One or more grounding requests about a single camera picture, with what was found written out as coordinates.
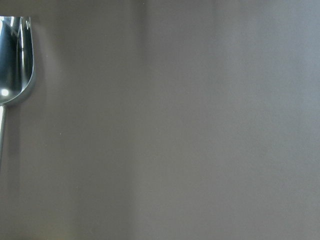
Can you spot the metal ice scoop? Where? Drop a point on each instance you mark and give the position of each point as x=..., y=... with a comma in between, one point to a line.
x=17, y=64

